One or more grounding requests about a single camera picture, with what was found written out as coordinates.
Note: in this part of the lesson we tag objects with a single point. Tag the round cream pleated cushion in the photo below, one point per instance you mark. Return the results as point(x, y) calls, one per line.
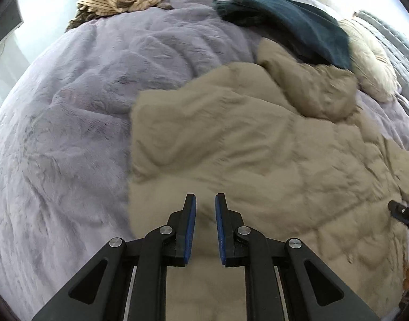
point(370, 63)

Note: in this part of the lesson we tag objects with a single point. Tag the lavender plush bed blanket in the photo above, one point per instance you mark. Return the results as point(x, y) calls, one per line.
point(65, 135)

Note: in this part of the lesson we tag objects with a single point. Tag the beige quilted puffer jacket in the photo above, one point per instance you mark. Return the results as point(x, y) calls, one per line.
point(294, 154)

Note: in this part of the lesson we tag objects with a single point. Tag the grey quilted headboard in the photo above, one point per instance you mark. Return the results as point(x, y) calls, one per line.
point(395, 44)

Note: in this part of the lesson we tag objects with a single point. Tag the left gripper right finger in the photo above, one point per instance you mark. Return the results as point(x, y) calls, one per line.
point(284, 280)

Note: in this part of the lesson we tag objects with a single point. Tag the wall mounted monitor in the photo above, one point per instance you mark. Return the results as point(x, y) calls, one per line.
point(10, 20)

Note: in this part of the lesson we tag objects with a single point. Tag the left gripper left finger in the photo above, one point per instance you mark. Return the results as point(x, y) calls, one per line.
point(126, 280)

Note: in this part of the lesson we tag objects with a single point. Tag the tan striped crumpled garment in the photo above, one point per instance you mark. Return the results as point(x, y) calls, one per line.
point(88, 10)

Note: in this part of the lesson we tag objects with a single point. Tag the dark teal folded garment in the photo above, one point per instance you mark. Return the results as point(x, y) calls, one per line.
point(311, 34)

